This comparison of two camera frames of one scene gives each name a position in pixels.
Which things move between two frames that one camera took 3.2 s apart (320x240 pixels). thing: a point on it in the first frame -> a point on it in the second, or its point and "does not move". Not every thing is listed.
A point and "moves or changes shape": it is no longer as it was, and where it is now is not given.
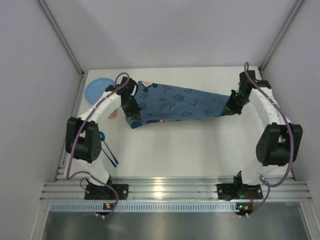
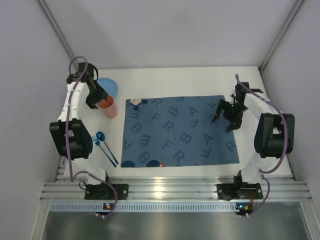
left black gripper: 133,111 -> 96,97
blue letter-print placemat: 158,103 moves or changes shape
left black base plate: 96,192 does not move
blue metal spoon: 102,138 does not move
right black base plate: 231,191 does not move
